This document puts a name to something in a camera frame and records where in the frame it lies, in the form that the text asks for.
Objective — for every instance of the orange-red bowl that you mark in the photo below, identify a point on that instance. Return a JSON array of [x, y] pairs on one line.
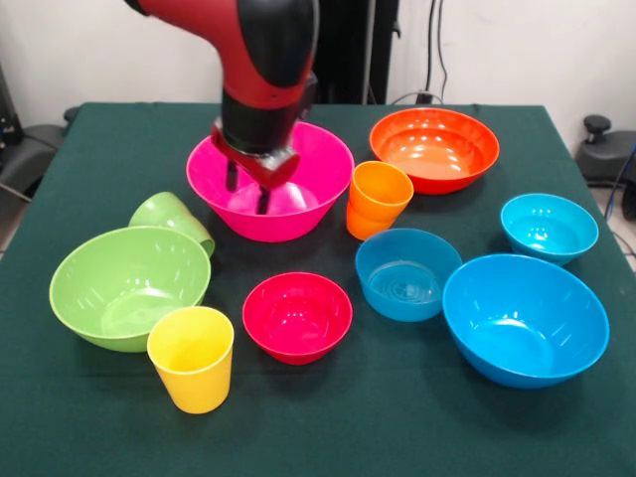
[[434, 154]]

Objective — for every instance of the large blue bowl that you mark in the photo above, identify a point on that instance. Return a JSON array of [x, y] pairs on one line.
[[526, 328]]

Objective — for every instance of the orange cup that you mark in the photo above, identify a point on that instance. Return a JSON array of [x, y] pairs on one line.
[[377, 199]]

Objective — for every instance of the yellow cup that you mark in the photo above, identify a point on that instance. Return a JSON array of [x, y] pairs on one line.
[[191, 377]]

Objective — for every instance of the dark green table cloth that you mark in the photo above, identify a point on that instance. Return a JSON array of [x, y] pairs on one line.
[[318, 422]]

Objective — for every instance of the small turquoise bowl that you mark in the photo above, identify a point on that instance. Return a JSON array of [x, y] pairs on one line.
[[549, 228]]

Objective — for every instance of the large pink bowl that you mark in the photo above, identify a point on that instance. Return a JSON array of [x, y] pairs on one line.
[[318, 169]]

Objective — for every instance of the black pedestal foot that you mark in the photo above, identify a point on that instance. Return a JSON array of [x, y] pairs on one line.
[[35, 149], [606, 154]]

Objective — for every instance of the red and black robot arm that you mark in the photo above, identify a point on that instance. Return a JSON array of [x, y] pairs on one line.
[[263, 64]]

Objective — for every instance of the green cup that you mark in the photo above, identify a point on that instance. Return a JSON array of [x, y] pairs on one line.
[[169, 213]]

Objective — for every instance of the ribbed blue bowl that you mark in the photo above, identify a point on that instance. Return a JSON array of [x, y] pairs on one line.
[[402, 283]]

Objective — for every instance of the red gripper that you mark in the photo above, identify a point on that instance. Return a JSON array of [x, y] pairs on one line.
[[270, 174]]

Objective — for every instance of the small red bowl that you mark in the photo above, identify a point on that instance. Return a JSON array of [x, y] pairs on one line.
[[298, 318]]

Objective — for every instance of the green bowl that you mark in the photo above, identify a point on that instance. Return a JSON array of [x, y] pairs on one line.
[[124, 293]]

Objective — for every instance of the dark equipment box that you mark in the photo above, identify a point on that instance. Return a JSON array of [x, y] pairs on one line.
[[7, 114]]

